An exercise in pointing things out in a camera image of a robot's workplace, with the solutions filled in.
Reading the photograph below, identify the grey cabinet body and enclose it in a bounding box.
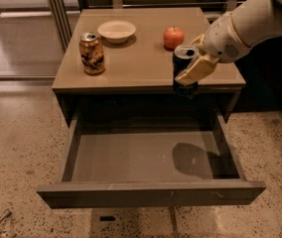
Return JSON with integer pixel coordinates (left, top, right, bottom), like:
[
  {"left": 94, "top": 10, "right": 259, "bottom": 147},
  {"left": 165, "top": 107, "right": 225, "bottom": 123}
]
[{"left": 52, "top": 7, "right": 246, "bottom": 128}]

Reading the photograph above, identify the white bowl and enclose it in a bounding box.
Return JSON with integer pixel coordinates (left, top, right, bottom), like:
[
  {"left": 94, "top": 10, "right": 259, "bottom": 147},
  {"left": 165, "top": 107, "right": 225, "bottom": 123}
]
[{"left": 97, "top": 20, "right": 136, "bottom": 44}]

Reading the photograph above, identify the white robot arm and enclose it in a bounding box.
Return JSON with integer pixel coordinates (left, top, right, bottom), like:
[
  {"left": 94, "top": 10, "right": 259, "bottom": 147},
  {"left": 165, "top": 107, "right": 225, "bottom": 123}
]
[{"left": 175, "top": 0, "right": 282, "bottom": 85}]

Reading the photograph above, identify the blue pepsi can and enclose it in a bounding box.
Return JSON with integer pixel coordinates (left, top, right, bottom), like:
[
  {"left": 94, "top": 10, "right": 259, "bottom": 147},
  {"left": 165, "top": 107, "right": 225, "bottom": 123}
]
[{"left": 173, "top": 45, "right": 199, "bottom": 96}]

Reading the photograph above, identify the red apple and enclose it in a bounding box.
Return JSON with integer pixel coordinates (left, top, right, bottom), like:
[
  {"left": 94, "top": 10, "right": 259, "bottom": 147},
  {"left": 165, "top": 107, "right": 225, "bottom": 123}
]
[{"left": 163, "top": 26, "right": 185, "bottom": 50}]

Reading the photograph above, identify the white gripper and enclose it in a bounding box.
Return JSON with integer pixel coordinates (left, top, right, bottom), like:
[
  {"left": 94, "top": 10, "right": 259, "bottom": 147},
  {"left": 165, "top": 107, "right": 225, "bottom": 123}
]
[{"left": 175, "top": 13, "right": 251, "bottom": 85}]

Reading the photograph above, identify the open grey top drawer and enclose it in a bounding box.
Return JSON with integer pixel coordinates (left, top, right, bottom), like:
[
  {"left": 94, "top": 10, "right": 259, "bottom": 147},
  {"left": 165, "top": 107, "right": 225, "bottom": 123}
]
[{"left": 37, "top": 112, "right": 266, "bottom": 208}]

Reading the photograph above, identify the gold patterned drink can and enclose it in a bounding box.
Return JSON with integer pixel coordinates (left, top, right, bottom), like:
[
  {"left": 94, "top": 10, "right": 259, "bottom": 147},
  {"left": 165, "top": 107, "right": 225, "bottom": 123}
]
[{"left": 78, "top": 32, "right": 105, "bottom": 75}]

